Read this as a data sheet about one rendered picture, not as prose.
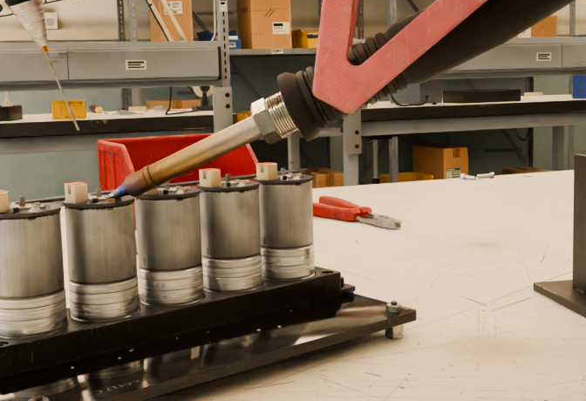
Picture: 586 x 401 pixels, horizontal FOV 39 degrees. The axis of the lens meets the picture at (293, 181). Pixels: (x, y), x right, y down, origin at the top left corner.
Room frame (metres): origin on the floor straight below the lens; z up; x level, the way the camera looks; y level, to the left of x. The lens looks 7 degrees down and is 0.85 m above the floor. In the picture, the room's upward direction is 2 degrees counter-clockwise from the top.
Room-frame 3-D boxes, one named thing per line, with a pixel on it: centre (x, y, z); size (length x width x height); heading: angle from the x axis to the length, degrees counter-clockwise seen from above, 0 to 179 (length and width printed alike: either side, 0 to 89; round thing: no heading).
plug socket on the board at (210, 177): (0.33, 0.03, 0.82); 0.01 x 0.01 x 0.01; 39
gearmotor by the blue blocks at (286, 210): (0.35, 0.00, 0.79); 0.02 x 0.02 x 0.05
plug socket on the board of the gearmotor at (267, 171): (0.34, 0.01, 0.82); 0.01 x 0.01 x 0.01; 39
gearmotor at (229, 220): (0.33, 0.03, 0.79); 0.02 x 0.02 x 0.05
